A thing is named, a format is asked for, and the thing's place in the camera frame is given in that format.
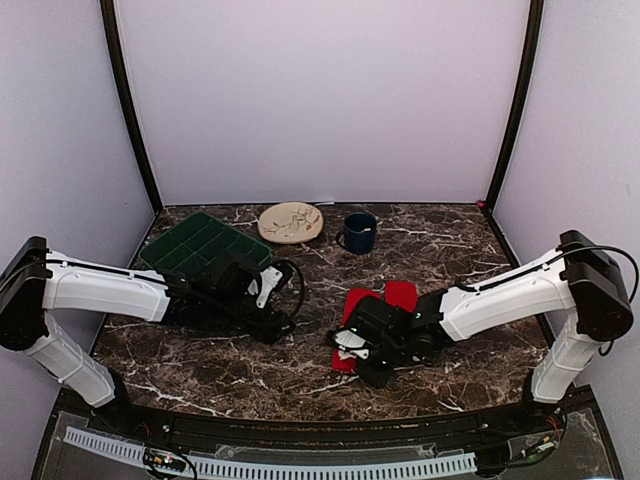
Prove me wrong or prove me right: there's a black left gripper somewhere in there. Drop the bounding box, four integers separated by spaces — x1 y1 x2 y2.
209 295 296 345

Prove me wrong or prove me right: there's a red santa sock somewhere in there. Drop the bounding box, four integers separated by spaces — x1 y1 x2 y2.
331 288 382 374
384 281 418 312

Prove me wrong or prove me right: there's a green divided plastic tray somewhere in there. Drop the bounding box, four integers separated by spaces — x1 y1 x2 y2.
139 212 272 275

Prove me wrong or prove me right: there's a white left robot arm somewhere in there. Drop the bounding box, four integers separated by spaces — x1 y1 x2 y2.
1 236 303 436

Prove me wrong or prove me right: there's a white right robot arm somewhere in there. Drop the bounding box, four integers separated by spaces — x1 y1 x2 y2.
346 230 633 434

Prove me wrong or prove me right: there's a beige floral ceramic plate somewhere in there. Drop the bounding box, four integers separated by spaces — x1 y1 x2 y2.
258 202 324 245

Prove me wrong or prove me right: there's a dark blue mug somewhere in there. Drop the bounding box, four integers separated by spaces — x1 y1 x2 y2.
335 212 377 255

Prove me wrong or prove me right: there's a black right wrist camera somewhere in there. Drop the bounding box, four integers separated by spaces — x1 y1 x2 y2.
346 296 397 345

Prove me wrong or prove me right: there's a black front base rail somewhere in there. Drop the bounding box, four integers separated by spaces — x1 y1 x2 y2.
49 387 601 454

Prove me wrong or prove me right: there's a white slotted cable duct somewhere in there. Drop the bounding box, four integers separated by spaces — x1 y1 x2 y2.
63 427 477 479

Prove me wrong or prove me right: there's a black left frame post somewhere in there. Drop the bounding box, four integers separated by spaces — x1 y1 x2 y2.
99 0 164 215

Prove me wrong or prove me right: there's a black frame post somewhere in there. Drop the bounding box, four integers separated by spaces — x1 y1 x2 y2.
99 0 164 215
483 0 545 216

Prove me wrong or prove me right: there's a black right frame post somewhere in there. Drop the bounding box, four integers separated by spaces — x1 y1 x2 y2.
483 0 545 216

